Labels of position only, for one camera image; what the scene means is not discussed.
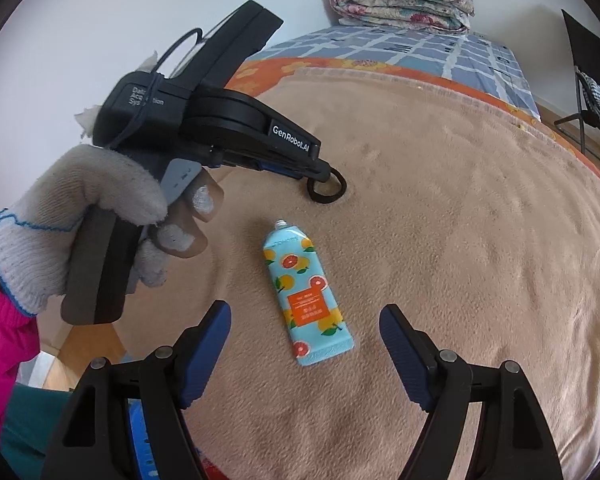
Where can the person's teal trouser leg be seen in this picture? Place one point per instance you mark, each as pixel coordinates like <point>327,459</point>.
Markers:
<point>35,410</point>

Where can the blue plastic basket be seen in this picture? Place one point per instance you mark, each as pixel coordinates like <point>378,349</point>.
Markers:
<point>137,435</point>

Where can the blue plaid bed sheet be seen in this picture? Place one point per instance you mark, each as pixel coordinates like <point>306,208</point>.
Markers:
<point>430,55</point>

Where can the fruit print tube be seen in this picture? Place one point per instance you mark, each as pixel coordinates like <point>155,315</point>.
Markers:
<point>305,300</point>

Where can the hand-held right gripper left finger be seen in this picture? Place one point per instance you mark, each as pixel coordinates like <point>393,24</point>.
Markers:
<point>210,340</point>

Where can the black folding chair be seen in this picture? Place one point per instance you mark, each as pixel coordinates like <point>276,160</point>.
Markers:
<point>590,40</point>

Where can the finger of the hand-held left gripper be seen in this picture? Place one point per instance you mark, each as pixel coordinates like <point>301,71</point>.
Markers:
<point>300,167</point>

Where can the person's left forearm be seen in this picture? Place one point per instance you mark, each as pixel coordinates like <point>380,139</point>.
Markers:
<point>5,340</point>

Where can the person's left hand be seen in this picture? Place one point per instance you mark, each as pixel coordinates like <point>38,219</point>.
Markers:
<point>80,185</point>

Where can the orange flower blanket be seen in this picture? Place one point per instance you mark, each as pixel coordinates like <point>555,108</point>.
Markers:
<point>260,70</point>

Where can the folded floral quilt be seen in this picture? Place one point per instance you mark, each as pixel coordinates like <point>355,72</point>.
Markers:
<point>400,5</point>

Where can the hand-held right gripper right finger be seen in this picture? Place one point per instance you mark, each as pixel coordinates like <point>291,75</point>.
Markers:
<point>400,345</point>

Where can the beige blanket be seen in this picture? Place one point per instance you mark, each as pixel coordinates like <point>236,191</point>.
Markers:
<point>480,240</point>

